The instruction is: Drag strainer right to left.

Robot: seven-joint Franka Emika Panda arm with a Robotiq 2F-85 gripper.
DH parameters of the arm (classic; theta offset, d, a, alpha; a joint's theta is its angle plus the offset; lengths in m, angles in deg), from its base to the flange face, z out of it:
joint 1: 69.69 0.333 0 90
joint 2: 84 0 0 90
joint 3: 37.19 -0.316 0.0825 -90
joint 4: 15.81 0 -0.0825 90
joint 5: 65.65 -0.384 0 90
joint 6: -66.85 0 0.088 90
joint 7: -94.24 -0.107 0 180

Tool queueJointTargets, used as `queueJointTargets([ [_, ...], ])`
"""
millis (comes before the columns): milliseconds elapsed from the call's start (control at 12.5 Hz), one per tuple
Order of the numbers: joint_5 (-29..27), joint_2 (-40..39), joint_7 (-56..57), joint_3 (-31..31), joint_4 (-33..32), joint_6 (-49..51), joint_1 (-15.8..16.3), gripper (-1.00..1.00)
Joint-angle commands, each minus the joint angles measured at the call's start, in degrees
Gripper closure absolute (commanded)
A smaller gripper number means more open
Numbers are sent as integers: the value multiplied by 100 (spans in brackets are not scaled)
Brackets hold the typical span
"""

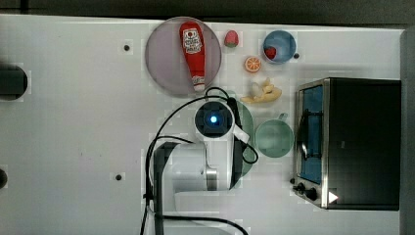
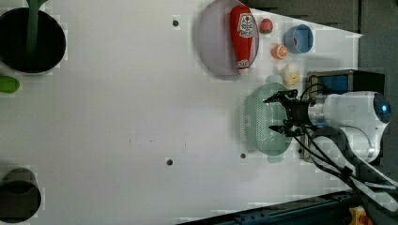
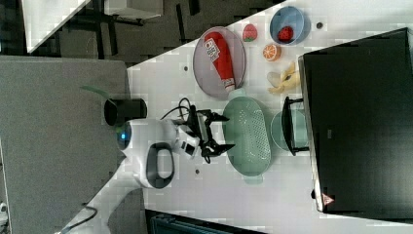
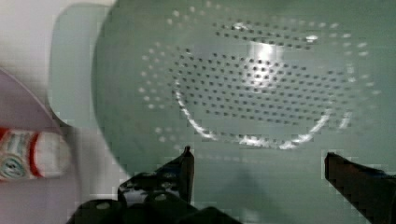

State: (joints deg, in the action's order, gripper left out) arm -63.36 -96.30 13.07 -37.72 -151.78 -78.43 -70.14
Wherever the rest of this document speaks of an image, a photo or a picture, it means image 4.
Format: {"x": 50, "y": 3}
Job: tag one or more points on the red plush ketchup bottle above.
{"x": 32, "y": 155}

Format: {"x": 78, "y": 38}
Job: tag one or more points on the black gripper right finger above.
{"x": 371, "y": 191}

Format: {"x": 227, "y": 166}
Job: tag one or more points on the purple round plate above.
{"x": 20, "y": 109}

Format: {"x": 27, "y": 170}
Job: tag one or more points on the green plastic strainer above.
{"x": 261, "y": 90}

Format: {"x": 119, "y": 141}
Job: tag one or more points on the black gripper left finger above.
{"x": 176, "y": 177}

